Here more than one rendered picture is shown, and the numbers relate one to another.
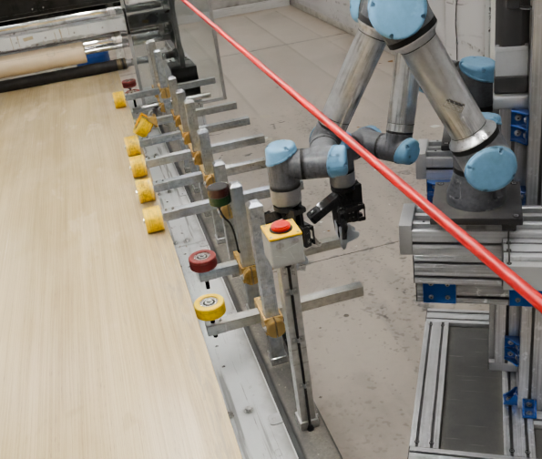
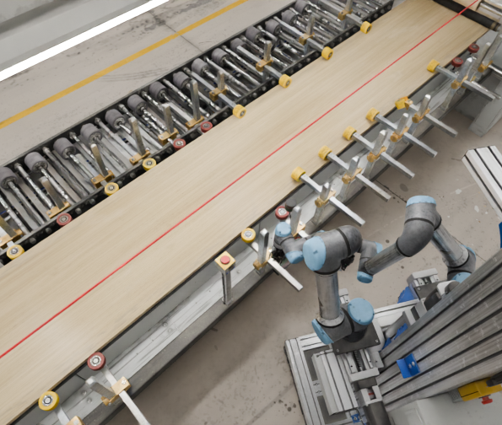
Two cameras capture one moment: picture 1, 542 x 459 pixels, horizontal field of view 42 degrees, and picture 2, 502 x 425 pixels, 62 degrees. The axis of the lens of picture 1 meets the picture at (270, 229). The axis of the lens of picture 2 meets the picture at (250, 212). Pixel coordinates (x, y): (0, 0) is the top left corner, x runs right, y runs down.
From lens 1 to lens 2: 1.59 m
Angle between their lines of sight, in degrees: 49
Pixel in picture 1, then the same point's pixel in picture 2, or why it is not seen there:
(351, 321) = (398, 271)
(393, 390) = not seen: hidden behind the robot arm
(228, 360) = not seen: hidden behind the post
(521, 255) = (323, 360)
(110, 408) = (175, 236)
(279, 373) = (251, 276)
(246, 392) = (247, 266)
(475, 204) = not seen: hidden behind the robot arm
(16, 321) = (210, 169)
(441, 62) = (321, 286)
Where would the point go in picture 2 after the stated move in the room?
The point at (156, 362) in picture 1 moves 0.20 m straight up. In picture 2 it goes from (204, 236) to (202, 217)
